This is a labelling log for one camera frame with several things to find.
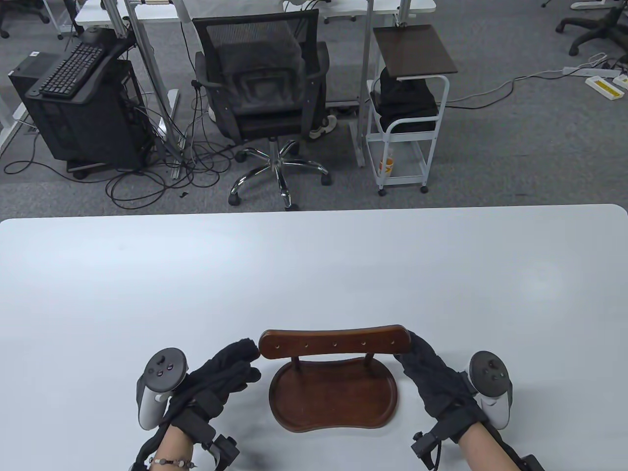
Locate person's right hand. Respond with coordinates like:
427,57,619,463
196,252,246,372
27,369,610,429
395,331,486,445

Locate person's left hand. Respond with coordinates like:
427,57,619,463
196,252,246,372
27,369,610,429
169,338,262,432

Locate brown wooden key rack tray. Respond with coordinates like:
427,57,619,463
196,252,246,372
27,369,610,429
268,357,399,433

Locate brown wooden key rack bar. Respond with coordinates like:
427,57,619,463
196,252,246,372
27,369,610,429
259,324,412,361

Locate person's left forearm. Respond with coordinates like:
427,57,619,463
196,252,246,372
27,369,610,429
147,424,197,471

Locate person's right forearm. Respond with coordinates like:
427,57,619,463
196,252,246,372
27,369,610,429
456,422,540,471

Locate grey white tracking controller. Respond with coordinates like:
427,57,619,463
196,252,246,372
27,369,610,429
469,350,514,428
136,347,189,431

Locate white rolling cart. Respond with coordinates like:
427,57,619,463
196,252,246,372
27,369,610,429
366,25,458,197

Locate black mesh office chair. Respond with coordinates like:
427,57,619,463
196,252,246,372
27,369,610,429
191,10,330,211

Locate black computer tower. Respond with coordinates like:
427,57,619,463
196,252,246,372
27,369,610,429
8,53,153,170

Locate black bag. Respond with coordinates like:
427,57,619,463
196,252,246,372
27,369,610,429
370,66,439,133

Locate black keyboard tray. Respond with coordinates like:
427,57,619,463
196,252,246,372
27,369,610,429
25,28,137,106

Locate brown cart top board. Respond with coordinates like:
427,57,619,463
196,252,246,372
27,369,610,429
373,25,458,79

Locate black keyboard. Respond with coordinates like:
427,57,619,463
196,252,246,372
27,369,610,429
39,43,111,96

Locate white power strip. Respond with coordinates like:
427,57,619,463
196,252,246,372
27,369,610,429
563,66,620,78

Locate white office desk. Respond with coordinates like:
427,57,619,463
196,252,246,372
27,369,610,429
75,0,436,27

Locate black office chair base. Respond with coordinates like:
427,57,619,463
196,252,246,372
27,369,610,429
0,0,52,39
556,0,628,56

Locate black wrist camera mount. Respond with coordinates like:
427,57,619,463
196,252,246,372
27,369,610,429
411,427,457,471
132,402,241,471

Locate black floor cables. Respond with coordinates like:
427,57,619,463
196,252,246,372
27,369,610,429
4,98,236,207

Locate aluminium frame post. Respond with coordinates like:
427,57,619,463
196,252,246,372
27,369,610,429
351,0,376,167
124,0,183,180

